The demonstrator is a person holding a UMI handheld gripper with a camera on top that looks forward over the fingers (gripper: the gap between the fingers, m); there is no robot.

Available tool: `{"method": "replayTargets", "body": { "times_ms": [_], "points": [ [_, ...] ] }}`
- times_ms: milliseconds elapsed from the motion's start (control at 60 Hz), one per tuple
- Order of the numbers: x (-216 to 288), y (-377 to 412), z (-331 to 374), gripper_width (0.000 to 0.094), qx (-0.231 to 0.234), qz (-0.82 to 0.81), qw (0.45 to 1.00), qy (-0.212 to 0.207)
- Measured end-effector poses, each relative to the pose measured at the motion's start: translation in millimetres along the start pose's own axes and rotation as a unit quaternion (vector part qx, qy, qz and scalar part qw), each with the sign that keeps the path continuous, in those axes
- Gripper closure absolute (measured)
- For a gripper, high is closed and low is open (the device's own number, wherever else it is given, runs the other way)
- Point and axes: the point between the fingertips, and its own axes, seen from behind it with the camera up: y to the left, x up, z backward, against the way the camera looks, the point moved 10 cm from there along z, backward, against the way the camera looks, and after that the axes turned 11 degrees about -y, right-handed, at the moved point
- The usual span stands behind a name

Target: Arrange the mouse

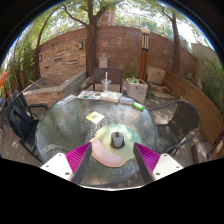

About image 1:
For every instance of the green lighter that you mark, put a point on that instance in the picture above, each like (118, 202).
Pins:
(138, 106)

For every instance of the white licence plate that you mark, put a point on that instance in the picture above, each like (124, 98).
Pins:
(67, 100)

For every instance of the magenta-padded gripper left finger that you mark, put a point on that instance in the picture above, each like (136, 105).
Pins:
(77, 157)

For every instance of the dark wooden slatted chair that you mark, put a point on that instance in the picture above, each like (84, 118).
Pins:
(115, 75)

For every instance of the open white book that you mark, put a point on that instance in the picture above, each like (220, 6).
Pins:
(111, 96)

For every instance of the white square planter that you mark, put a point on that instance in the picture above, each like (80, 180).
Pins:
(137, 90)

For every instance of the wooden lamp post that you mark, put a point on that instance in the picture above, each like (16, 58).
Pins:
(144, 56)

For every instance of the clear plastic cup with straw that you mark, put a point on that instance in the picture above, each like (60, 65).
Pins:
(106, 85)

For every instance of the stone garden counter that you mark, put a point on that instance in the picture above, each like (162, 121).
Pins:
(53, 90)

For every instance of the thick-trunked tree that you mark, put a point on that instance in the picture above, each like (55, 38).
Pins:
(92, 46)

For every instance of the dark wicker chair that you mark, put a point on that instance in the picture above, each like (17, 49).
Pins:
(180, 125)

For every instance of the grey and black computer mouse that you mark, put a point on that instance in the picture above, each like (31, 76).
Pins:
(117, 140)

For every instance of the black folding chair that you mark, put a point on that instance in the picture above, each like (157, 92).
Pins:
(23, 121)

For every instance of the yellow card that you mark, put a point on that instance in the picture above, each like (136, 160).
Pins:
(95, 117)

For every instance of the white utility box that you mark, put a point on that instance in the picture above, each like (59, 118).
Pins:
(103, 62)

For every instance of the curved wooden bench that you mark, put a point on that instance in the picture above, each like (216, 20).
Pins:
(200, 103)

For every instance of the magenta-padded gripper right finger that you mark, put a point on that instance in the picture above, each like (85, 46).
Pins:
(147, 158)

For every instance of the slim tree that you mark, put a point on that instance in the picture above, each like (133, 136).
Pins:
(176, 46)

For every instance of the small blue booklet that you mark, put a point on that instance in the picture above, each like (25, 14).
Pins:
(126, 100)

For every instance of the tan stone slab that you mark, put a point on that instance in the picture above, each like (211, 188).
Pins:
(156, 75)

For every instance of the black wall light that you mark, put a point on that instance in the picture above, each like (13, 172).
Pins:
(81, 45)
(40, 57)

